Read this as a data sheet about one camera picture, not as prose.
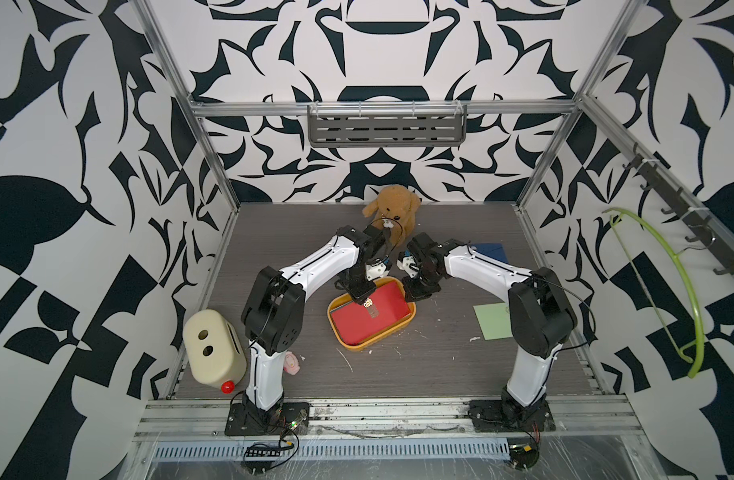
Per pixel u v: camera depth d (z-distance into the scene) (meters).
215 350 0.74
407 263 0.85
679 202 0.60
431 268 0.69
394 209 0.96
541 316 0.49
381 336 0.81
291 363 0.81
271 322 0.49
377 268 0.82
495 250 1.06
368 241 0.66
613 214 0.79
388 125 0.94
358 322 0.85
